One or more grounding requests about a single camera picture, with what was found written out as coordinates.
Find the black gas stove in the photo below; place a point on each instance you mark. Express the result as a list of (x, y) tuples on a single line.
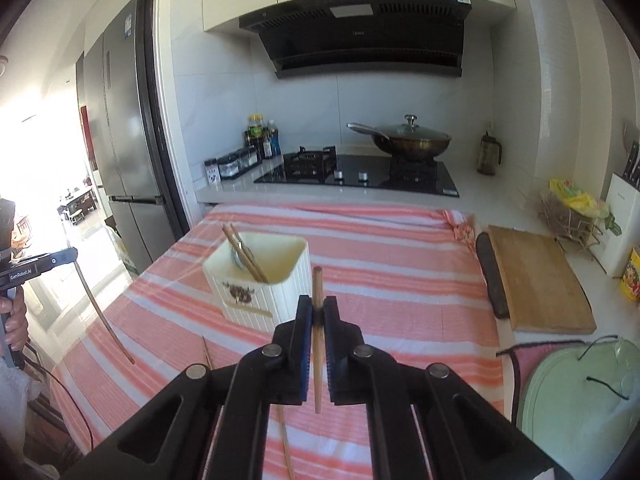
[(360, 172)]

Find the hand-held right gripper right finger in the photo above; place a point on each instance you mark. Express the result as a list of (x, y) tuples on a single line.
[(334, 355)]

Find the wooden dining table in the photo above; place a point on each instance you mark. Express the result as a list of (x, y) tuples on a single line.
[(77, 202)]

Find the wooden chopstick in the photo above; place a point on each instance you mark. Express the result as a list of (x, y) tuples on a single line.
[(247, 257), (317, 340), (107, 320), (252, 260), (286, 440), (206, 352)]

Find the yellow packets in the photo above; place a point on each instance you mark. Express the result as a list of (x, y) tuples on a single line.
[(575, 197)]

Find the group of condiment bottles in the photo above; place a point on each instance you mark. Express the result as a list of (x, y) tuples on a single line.
[(261, 140)]

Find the grey refrigerator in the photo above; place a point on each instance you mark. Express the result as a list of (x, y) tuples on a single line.
[(130, 135)]

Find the glass wok lid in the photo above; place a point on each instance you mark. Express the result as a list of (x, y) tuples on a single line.
[(411, 130)]

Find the yellow snack packet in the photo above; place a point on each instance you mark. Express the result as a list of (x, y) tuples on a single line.
[(632, 275)]

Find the row of spice jars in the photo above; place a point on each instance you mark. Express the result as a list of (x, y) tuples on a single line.
[(239, 162)]

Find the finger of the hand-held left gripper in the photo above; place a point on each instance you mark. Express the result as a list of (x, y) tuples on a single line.
[(65, 256)]

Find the dark glass pitcher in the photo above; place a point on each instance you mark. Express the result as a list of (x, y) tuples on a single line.
[(489, 155)]

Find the black oblong pad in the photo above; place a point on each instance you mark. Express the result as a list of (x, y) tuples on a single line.
[(492, 275)]

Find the pink striped tablecloth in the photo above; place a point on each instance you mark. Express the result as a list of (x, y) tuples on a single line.
[(400, 280)]

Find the cream ribbed utensil holder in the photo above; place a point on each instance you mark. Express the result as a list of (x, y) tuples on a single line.
[(270, 290)]

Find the metal spoon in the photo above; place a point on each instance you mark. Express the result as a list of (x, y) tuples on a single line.
[(237, 256)]

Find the person's left hand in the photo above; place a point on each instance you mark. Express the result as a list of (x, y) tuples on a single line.
[(17, 325)]

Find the white knife block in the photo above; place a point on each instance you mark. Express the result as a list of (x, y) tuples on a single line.
[(622, 225)]

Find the dark wok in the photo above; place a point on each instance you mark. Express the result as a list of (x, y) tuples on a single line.
[(410, 147)]

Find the wooden cutting board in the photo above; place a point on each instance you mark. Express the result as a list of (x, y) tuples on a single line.
[(540, 280)]

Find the black range hood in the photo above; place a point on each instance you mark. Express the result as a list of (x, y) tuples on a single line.
[(365, 35)]

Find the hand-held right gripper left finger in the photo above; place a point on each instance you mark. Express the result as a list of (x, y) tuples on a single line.
[(302, 355)]

